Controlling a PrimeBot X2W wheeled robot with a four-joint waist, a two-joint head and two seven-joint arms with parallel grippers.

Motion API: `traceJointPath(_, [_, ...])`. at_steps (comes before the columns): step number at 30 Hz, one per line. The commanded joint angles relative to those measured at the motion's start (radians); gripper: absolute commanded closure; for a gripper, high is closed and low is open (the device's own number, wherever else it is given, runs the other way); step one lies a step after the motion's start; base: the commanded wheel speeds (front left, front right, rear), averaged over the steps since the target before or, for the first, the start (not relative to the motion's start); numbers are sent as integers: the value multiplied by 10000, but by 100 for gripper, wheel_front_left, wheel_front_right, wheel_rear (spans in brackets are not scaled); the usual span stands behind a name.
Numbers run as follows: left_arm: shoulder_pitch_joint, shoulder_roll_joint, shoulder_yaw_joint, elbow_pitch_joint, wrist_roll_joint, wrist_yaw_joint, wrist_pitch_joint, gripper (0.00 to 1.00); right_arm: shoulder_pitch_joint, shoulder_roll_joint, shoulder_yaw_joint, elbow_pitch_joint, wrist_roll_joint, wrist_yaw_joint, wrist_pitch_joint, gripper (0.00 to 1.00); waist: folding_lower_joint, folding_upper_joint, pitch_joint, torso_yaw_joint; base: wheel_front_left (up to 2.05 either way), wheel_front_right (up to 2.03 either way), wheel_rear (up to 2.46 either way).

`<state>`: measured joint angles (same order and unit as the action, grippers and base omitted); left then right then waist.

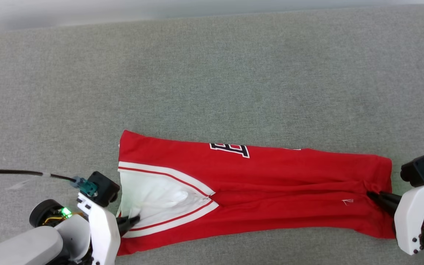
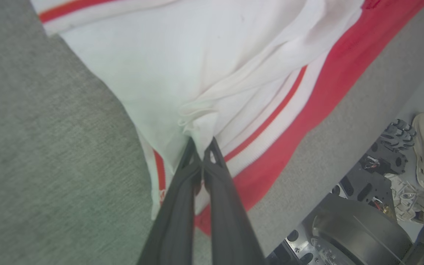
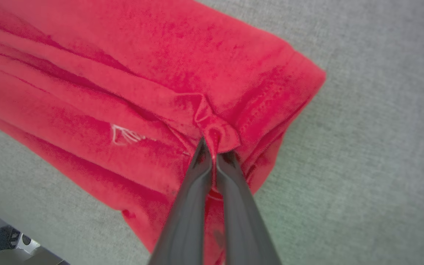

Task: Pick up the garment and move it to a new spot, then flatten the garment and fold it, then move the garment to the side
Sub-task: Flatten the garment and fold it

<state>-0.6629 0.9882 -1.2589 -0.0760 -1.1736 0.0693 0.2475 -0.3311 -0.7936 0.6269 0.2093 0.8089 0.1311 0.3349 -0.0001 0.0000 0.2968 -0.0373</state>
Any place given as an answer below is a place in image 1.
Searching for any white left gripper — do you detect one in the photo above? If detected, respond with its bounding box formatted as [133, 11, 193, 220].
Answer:
[77, 192, 141, 265]

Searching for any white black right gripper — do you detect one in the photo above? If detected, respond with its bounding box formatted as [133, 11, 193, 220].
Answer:
[367, 176, 424, 255]

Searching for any red and white jersey shirt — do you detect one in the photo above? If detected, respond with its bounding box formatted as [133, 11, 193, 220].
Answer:
[116, 130, 394, 256]

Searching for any white cable label tag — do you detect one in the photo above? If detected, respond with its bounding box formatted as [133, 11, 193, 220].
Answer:
[6, 179, 33, 191]

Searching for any black cable teal connector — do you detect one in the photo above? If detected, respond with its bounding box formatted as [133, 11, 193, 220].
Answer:
[0, 167, 98, 197]

